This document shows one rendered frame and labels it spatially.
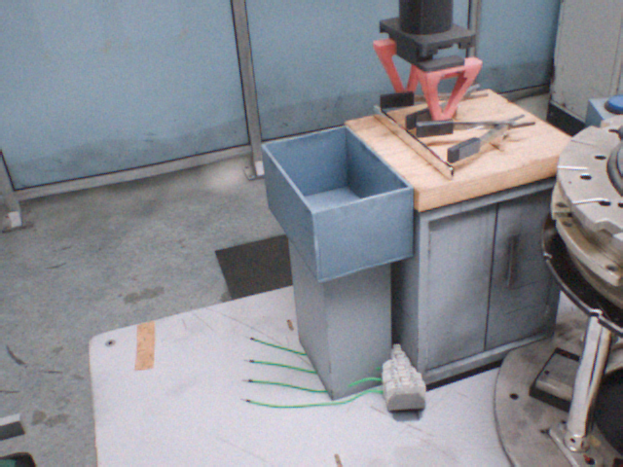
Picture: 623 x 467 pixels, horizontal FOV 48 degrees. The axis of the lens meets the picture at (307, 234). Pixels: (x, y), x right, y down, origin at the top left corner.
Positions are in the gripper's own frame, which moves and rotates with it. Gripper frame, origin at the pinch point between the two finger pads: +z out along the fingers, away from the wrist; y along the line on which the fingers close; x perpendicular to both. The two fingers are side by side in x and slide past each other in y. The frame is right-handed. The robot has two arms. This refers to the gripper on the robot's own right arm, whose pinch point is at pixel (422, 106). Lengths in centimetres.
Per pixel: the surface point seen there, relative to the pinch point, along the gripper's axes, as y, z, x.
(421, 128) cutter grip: 5.8, -0.3, -3.4
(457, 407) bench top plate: 16.7, 30.8, -3.9
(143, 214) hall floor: -184, 107, -21
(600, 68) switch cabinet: -146, 70, 163
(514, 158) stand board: 12.1, 2.2, 4.1
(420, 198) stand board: 13.6, 3.2, -7.8
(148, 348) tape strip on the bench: -9.6, 30.9, -35.8
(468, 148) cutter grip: 12.0, -0.2, -1.5
